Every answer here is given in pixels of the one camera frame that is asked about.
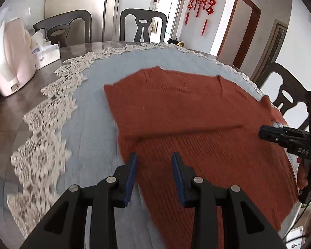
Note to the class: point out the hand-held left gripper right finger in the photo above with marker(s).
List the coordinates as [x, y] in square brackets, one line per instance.
[176, 179]

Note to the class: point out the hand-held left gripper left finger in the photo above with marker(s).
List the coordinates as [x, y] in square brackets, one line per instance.
[131, 179]

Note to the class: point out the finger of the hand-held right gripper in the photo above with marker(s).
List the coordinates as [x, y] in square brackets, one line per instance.
[274, 130]
[280, 138]

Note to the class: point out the orange knitted sweater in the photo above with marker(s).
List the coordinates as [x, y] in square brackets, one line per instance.
[184, 109]

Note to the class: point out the person's right hand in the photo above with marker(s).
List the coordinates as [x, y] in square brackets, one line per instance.
[302, 176]

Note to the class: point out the dark wooden chair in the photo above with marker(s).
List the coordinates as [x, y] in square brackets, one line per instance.
[287, 72]
[64, 15]
[129, 13]

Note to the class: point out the blue tablecloth with lace trim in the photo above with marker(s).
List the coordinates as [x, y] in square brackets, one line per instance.
[93, 134]

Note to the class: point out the brown framed glass door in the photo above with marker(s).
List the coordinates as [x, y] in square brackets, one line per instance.
[272, 49]

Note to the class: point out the brown wooden door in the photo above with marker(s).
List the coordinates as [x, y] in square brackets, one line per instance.
[241, 31]

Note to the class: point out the small yellow object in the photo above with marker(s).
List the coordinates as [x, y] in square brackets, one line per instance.
[181, 44]

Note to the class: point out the small black object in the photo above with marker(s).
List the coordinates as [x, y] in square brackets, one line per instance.
[173, 41]

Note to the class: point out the white tissue box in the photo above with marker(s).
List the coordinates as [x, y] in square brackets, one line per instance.
[45, 55]

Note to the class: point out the white electric kettle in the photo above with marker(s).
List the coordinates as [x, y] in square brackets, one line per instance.
[10, 57]

